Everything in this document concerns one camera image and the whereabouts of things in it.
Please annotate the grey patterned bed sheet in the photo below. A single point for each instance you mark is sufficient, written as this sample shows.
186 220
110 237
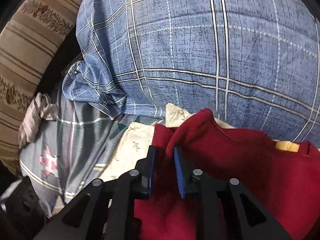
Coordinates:
72 150

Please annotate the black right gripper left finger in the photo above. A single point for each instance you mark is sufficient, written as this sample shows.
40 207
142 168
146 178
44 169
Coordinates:
105 210

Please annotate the dark red long-sleeve shirt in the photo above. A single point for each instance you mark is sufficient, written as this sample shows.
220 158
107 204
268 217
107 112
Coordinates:
286 183

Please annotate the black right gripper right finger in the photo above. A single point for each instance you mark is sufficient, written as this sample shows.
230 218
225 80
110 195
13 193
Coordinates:
225 209

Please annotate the blue plaid quilt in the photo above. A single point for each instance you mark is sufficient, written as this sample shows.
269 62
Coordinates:
253 63

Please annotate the cream leaf-print pillow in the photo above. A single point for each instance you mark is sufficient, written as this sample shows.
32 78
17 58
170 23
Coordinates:
135 141

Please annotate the brown striped pillow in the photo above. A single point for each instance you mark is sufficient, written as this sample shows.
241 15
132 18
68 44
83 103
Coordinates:
29 41

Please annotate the grey crumpled cloth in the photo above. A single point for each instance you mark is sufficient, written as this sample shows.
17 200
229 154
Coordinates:
40 108

